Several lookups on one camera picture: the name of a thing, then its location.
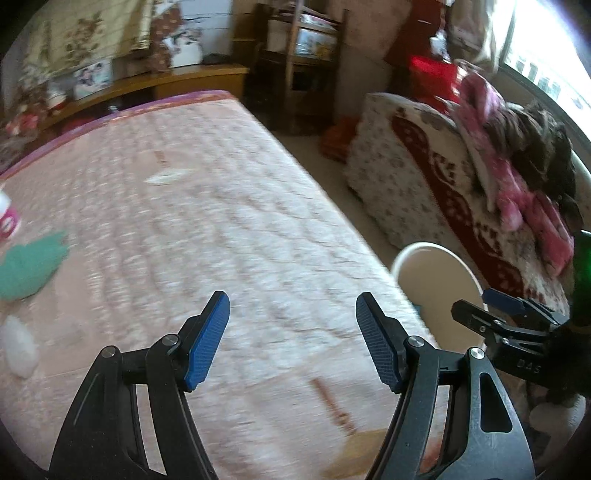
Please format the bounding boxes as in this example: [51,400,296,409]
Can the dark clothes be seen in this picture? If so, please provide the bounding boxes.
[505,102,578,204]

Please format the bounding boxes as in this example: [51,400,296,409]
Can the small paper scrap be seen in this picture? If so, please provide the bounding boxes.
[144,168,195,186]

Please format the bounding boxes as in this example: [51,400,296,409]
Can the red cloth on floor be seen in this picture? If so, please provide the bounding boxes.
[320,115,365,162]

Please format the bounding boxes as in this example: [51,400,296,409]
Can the green cloth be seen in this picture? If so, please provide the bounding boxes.
[0,231,70,301]

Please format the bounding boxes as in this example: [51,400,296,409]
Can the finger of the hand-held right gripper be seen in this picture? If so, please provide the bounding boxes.
[482,288,570,325]
[451,299,548,343]

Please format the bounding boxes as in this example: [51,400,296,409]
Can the wooden rack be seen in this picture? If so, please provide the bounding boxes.
[254,2,349,134]

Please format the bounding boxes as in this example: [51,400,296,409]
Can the red clothes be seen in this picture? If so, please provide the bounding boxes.
[385,0,462,104]

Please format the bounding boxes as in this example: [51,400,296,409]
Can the pink clothes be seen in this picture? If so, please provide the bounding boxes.
[455,71,575,278]

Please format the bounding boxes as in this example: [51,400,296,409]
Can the framed photo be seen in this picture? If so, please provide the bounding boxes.
[71,59,114,100]

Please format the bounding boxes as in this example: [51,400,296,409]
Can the white floral bag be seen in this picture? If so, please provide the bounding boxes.
[161,32,204,70]

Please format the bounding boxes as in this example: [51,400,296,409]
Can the window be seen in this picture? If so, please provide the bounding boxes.
[501,0,591,116]

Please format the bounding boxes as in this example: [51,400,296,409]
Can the pink quilted bed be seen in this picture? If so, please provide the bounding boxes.
[0,90,451,480]

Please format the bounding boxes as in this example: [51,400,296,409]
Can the red flower decoration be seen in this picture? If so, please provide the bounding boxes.
[0,106,47,139]

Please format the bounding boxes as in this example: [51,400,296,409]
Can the floral hanging cloth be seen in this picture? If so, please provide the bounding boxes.
[21,0,185,79]

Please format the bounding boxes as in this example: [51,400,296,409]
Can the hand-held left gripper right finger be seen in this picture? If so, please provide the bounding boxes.
[355,292,539,480]

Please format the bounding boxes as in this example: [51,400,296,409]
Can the floral covered sofa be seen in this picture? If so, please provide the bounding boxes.
[344,92,591,416]

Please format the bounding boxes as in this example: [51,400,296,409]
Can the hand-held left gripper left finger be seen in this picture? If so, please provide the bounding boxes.
[48,291,230,480]

